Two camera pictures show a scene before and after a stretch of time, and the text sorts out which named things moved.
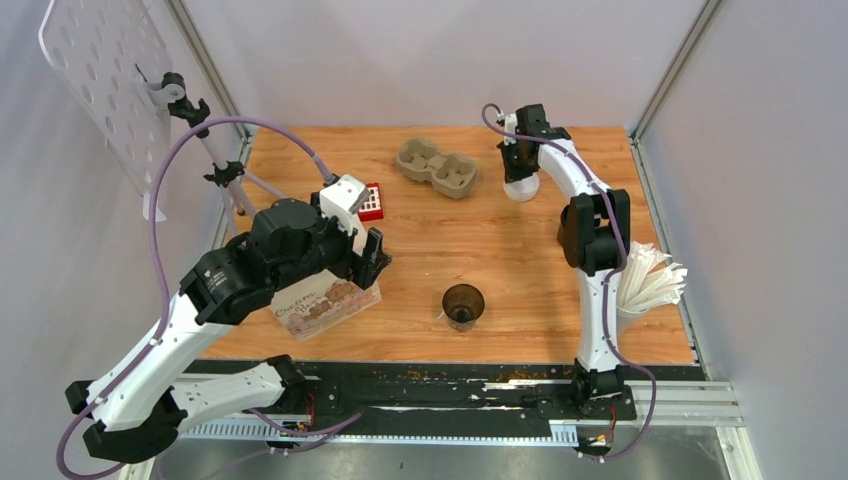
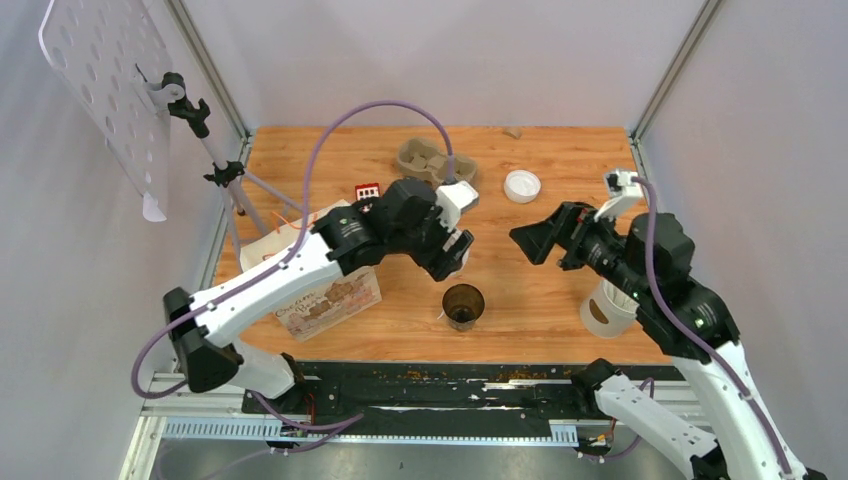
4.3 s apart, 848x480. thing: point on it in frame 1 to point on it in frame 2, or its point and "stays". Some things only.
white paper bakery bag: [314, 303] stays
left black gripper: [353, 265] to [440, 263]
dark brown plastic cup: [462, 304] stays
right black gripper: [514, 174] to [570, 226]
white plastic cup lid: [523, 190] stays
